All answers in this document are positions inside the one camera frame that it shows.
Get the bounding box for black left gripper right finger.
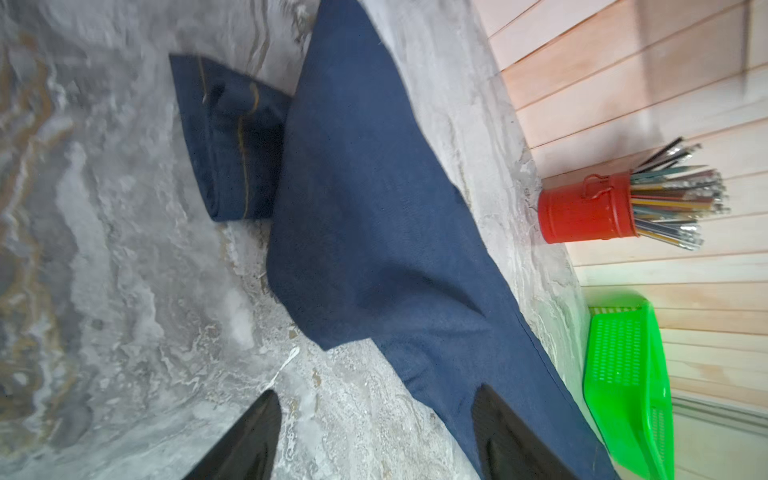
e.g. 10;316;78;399
471;384;576;480

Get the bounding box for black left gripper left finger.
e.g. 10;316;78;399
184;390;282;480

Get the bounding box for dark blue denim trousers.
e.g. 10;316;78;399
169;1;616;479

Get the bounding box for green plastic basket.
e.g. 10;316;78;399
583;296;675;479

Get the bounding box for red metal pencil bucket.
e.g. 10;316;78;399
538;172;638;244

